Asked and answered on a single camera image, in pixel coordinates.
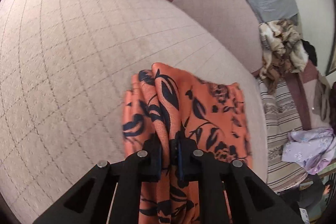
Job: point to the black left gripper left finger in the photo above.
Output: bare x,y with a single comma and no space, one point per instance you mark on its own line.
109,193

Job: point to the orange floral garment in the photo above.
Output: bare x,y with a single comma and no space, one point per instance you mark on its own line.
170,103

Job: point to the striped floral pillow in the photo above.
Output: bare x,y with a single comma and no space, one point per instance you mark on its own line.
281,117

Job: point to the lilac floral cloth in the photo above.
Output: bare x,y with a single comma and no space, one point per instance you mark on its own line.
312,150

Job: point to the black garment on bolster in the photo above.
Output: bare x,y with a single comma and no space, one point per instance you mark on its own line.
310,51

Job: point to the brown beige patterned blanket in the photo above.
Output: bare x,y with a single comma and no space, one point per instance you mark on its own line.
282,52

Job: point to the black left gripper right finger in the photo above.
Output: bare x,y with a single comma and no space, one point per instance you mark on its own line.
230,192

